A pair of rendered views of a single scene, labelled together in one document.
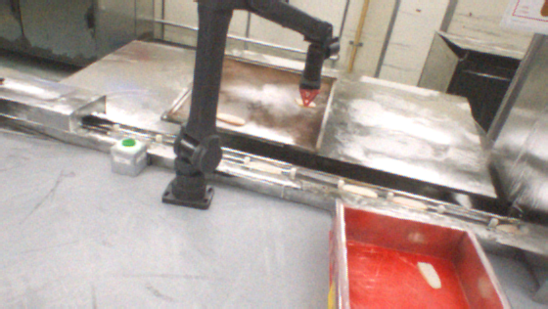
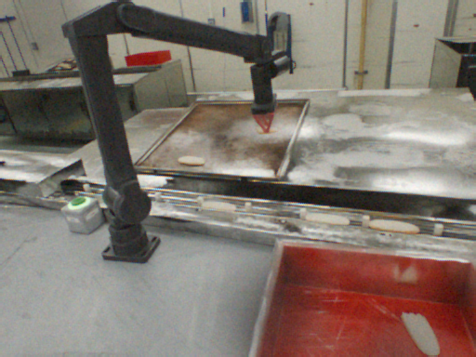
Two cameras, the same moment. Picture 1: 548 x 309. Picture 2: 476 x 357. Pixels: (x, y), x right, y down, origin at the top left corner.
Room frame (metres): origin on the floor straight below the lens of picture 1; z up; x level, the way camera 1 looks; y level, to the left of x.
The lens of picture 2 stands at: (0.30, -0.25, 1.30)
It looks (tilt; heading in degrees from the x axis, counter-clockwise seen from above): 26 degrees down; 17
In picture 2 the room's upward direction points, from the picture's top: 7 degrees counter-clockwise
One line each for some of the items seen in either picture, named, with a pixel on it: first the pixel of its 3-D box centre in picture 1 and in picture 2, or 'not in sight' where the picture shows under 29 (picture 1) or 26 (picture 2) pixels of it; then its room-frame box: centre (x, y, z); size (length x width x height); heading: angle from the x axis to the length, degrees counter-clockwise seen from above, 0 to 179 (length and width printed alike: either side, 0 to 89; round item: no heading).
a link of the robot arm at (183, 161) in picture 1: (196, 154); (126, 204); (0.84, 0.18, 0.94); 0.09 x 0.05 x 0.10; 145
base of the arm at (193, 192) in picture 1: (189, 184); (127, 236); (0.82, 0.19, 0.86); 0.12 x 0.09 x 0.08; 89
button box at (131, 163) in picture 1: (129, 161); (86, 219); (0.90, 0.38, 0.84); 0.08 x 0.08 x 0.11; 82
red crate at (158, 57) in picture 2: not in sight; (148, 58); (4.34, 1.96, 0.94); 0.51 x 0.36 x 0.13; 86
